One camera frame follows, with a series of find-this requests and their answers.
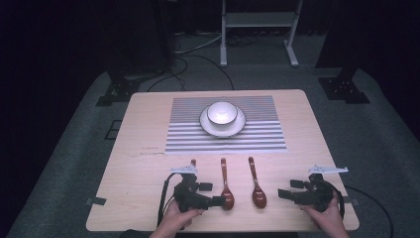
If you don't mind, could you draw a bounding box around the grey tape strip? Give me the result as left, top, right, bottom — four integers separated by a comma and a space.
342, 195, 361, 206
84, 196, 108, 206

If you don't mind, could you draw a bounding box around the person's right hand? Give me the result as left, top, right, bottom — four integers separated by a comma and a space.
298, 197, 351, 238

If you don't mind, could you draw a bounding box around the person's left hand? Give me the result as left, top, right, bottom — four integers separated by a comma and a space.
150, 199, 206, 238

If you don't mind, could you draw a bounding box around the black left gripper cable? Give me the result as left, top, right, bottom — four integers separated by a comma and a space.
157, 172, 184, 229

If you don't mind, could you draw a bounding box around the white metal stand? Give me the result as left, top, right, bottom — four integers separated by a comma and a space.
219, 0, 304, 68

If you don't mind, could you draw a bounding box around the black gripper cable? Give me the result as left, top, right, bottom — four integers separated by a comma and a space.
325, 181, 395, 238
157, 172, 184, 229

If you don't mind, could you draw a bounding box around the striped grey placemat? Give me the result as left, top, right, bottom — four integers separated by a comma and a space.
164, 95, 288, 156

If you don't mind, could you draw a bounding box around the black stand base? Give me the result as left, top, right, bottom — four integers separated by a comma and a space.
317, 66, 371, 105
95, 68, 144, 108

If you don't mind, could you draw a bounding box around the white floor cable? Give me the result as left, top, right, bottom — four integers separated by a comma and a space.
173, 30, 223, 56

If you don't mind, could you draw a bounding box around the white plate with dark rim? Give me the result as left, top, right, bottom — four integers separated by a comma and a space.
199, 104, 248, 139

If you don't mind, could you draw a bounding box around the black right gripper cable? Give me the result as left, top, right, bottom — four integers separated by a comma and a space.
325, 181, 395, 238

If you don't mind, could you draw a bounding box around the black floor cable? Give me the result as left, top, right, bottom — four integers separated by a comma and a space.
146, 54, 236, 92

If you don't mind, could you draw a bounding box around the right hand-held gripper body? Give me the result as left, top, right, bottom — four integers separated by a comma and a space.
296, 164, 350, 213

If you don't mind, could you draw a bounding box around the white bowl with dark rim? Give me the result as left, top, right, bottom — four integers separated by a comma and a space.
206, 101, 239, 127

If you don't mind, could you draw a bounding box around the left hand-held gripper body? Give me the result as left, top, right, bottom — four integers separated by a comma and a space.
169, 164, 208, 212

